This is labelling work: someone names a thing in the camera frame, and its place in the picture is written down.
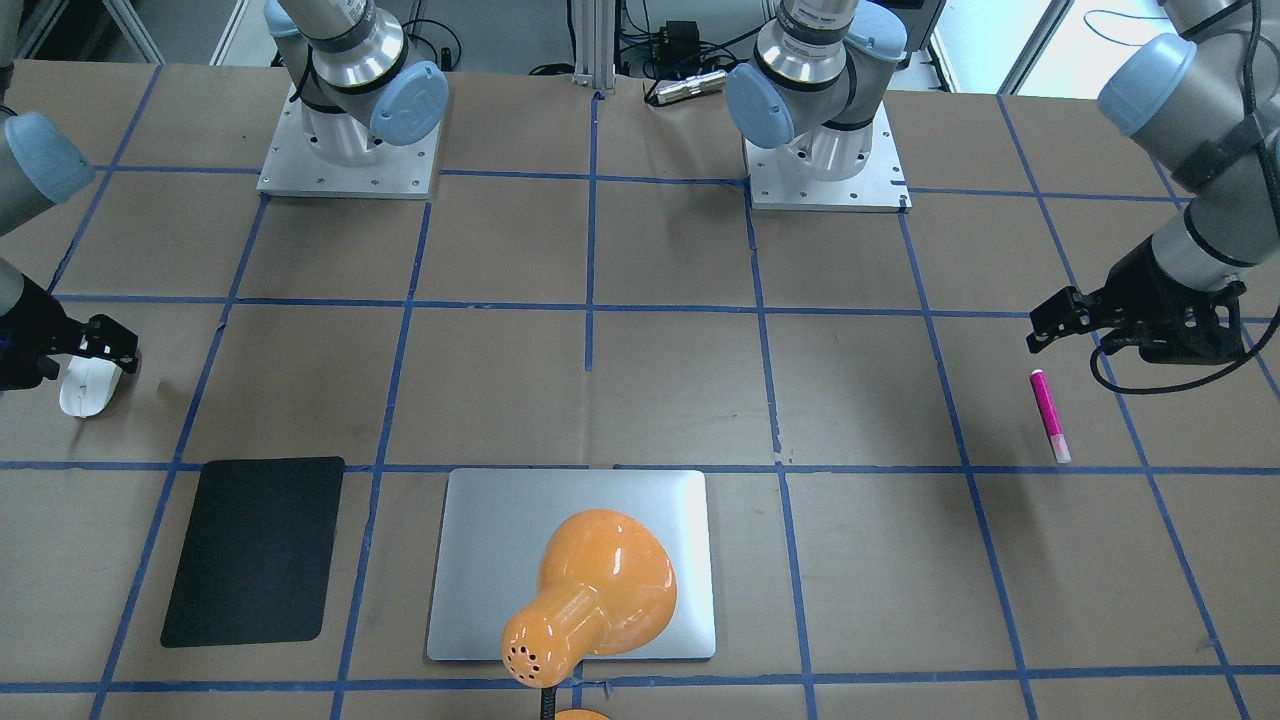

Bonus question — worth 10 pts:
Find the white computer mouse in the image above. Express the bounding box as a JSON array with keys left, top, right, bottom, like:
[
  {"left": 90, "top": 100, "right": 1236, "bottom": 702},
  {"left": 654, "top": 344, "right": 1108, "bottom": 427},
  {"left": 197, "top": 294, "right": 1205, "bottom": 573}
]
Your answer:
[{"left": 59, "top": 357, "right": 123, "bottom": 419}]

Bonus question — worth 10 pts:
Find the aluminium frame post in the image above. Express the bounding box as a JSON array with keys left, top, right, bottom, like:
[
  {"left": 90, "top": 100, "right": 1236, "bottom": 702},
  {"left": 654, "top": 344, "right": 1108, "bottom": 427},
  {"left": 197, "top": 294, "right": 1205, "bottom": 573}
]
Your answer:
[{"left": 568, "top": 1, "right": 620, "bottom": 96}]

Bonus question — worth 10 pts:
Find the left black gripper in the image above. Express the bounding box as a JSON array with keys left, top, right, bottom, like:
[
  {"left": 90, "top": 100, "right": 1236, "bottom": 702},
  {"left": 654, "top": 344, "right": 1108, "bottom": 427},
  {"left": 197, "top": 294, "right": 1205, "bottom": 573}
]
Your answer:
[{"left": 1027, "top": 237, "right": 1245, "bottom": 366}]

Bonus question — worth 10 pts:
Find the black mousepad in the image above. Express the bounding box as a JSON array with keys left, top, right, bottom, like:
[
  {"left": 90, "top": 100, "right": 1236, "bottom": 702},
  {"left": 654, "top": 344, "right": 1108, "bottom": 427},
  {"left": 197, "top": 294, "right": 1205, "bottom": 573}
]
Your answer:
[{"left": 160, "top": 456, "right": 346, "bottom": 648}]

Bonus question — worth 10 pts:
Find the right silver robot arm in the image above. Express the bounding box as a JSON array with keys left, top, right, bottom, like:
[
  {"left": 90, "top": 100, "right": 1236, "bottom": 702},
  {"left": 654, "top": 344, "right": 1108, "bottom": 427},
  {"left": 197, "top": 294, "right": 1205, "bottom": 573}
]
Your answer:
[{"left": 1, "top": 1, "right": 451, "bottom": 391}]

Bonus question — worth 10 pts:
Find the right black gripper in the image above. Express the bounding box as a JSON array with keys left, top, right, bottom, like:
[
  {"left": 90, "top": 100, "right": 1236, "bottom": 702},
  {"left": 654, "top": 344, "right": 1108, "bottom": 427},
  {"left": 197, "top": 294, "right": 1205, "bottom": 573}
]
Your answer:
[{"left": 1, "top": 272, "right": 140, "bottom": 391}]

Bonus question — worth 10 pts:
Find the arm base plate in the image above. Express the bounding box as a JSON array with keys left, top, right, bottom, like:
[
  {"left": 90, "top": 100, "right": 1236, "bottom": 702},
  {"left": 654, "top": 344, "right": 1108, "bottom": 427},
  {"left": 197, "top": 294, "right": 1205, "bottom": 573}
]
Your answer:
[
  {"left": 742, "top": 104, "right": 913, "bottom": 213},
  {"left": 257, "top": 99, "right": 445, "bottom": 201}
]

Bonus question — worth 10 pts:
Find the orange desk lamp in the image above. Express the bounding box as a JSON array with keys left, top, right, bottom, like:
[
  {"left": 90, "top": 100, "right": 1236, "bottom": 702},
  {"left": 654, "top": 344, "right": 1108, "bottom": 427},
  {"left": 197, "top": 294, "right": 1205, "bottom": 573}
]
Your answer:
[{"left": 500, "top": 509, "right": 678, "bottom": 719}]

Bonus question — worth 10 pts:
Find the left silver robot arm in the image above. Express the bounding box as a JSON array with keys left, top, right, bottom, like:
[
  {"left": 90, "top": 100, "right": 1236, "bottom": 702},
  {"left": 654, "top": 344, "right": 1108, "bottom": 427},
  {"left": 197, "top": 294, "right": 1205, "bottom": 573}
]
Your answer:
[{"left": 726, "top": 1, "right": 1277, "bottom": 366}]

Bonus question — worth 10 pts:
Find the pink highlighter pen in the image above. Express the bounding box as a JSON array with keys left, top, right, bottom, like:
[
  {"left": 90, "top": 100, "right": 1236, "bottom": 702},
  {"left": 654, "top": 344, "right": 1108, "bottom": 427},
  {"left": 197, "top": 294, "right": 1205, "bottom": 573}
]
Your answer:
[{"left": 1029, "top": 368, "right": 1073, "bottom": 465}]

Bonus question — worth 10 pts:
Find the grey closed laptop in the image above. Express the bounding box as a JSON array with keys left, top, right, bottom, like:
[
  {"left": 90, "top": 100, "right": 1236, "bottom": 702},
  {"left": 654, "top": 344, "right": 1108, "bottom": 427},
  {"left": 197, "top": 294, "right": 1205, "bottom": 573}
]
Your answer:
[{"left": 425, "top": 468, "right": 717, "bottom": 662}]

